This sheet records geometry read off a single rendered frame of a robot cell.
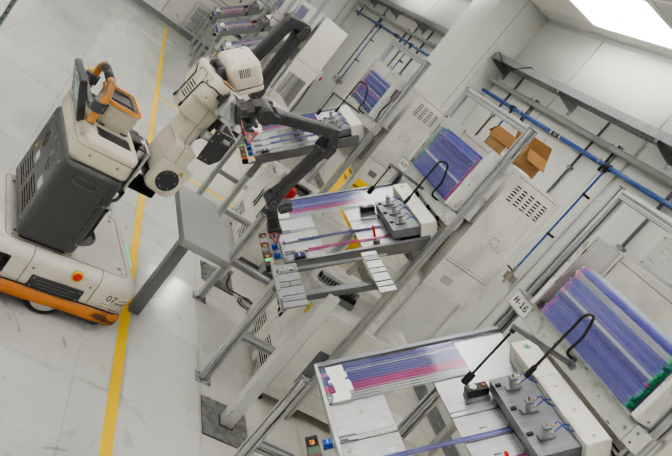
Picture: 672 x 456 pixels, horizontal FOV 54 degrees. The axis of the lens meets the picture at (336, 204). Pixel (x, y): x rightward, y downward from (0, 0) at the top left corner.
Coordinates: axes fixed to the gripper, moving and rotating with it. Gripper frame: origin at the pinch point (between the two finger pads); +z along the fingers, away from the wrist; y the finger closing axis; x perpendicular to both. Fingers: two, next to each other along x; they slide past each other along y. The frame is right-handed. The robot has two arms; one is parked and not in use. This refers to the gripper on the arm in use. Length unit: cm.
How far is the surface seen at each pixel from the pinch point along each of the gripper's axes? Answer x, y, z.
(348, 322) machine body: -29, -21, 41
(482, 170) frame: -98, -23, -31
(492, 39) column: -243, 295, -12
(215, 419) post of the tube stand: 41, -51, 57
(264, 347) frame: 14, -26, 42
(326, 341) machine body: -17, -22, 49
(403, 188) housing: -73, 23, -6
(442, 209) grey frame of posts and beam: -80, -17, -11
